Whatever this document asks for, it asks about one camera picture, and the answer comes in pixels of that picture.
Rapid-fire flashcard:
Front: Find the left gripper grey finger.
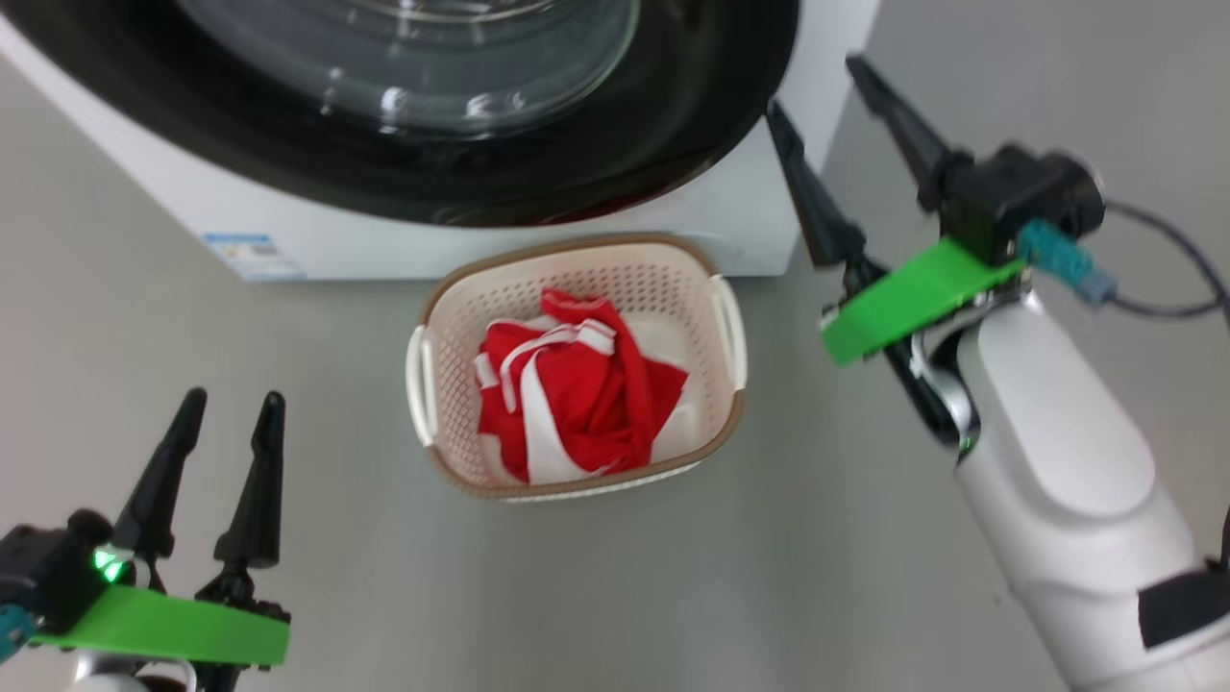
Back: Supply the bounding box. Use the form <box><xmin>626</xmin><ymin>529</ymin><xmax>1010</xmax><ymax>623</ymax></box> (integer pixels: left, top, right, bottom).
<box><xmin>113</xmin><ymin>387</ymin><xmax>209</xmax><ymax>561</ymax></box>
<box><xmin>212</xmin><ymin>391</ymin><xmax>287</xmax><ymax>571</ymax></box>

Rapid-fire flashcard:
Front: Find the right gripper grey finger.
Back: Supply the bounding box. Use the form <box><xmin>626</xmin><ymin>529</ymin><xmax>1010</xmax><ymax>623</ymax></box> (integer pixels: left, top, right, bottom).
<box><xmin>766</xmin><ymin>101</ymin><xmax>890</xmax><ymax>289</ymax></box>
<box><xmin>846</xmin><ymin>55</ymin><xmax>973</xmax><ymax>213</ymax></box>

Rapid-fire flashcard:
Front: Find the right gripper body green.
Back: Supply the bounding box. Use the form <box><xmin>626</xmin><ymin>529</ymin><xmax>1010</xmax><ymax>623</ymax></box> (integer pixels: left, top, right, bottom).
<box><xmin>819</xmin><ymin>237</ymin><xmax>1028</xmax><ymax>367</ymax></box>

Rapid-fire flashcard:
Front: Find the left gripper body green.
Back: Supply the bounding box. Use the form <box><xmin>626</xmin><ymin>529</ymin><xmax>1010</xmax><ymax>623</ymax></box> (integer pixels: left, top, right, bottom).
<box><xmin>28</xmin><ymin>571</ymin><xmax>292</xmax><ymax>669</ymax></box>

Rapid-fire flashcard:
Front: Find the dark round glass machine door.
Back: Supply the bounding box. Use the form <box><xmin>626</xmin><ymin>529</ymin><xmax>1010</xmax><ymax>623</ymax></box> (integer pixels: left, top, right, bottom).
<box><xmin>0</xmin><ymin>0</ymin><xmax>801</xmax><ymax>230</ymax></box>

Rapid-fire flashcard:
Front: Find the red and white garment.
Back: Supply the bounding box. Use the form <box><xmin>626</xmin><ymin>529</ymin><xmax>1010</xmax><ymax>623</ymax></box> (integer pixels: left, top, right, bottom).
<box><xmin>473</xmin><ymin>287</ymin><xmax>691</xmax><ymax>486</ymax></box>

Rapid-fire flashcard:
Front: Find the white washing machine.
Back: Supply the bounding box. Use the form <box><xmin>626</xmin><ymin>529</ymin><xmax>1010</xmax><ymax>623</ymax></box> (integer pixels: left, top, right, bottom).
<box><xmin>0</xmin><ymin>0</ymin><xmax>881</xmax><ymax>284</ymax></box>

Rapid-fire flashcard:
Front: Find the cream perforated laundry basket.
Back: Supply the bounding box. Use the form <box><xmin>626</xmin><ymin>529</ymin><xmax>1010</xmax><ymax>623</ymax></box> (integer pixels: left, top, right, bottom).
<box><xmin>405</xmin><ymin>233</ymin><xmax>750</xmax><ymax>504</ymax></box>

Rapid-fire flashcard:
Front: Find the blue energy label sticker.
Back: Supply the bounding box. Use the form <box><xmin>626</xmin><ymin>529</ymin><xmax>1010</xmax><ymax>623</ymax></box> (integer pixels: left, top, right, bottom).
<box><xmin>203</xmin><ymin>232</ymin><xmax>308</xmax><ymax>284</ymax></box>

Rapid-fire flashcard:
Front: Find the black cable with teal connector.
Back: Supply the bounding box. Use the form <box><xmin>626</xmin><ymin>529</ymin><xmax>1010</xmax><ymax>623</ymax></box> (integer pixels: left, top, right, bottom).
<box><xmin>0</xmin><ymin>605</ymin><xmax>37</xmax><ymax>665</ymax></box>
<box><xmin>1018</xmin><ymin>219</ymin><xmax>1230</xmax><ymax>321</ymax></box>

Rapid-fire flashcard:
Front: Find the thin black cable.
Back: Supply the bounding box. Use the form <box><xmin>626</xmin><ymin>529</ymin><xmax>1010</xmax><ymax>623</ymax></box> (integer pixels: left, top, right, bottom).
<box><xmin>1102</xmin><ymin>199</ymin><xmax>1230</xmax><ymax>300</ymax></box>

